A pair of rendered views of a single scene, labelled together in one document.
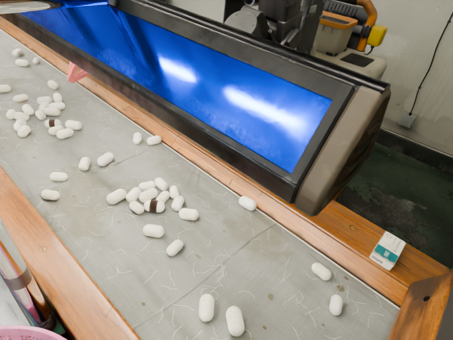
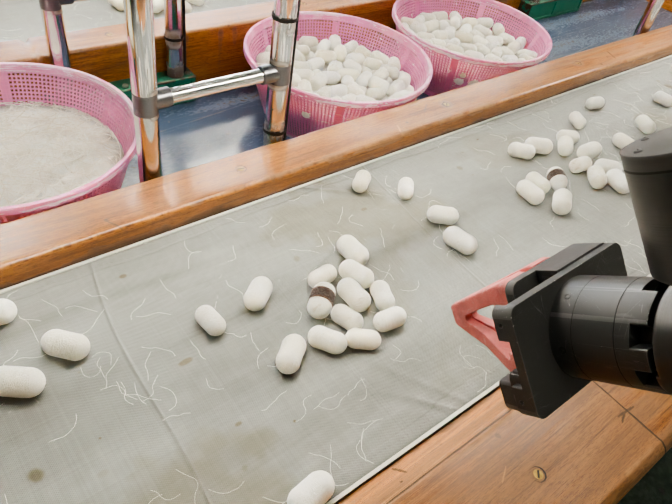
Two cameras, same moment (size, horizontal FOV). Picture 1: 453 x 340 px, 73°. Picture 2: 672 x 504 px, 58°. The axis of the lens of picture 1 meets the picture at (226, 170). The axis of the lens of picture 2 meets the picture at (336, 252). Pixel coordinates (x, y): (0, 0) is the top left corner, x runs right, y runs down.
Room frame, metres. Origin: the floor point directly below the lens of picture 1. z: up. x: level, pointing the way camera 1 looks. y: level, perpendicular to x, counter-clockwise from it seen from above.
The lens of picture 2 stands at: (0.42, -0.24, 1.15)
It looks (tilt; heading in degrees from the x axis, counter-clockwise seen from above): 43 degrees down; 97
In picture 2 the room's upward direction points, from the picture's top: 12 degrees clockwise
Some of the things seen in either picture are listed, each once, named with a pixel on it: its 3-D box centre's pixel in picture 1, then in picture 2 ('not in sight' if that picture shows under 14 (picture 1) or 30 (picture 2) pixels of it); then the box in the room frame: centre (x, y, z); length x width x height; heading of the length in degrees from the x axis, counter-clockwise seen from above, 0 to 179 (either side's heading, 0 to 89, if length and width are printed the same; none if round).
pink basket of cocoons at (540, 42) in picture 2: not in sight; (463, 50); (0.44, 0.78, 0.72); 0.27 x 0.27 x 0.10
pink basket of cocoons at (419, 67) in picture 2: not in sight; (334, 83); (0.27, 0.56, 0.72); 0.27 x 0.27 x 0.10
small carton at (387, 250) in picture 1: (387, 249); not in sight; (0.33, -0.28, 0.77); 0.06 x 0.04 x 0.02; 143
